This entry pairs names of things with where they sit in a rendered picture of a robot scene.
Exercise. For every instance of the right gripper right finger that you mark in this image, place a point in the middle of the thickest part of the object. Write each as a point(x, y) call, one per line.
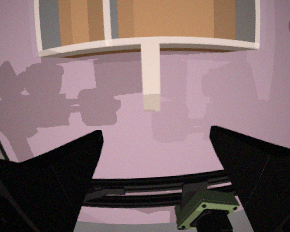
point(259, 172)

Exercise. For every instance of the wooden maze board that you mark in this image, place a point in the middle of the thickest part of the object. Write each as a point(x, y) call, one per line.
point(80, 28)

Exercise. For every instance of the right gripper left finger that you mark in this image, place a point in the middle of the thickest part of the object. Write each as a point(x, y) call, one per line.
point(48, 190)

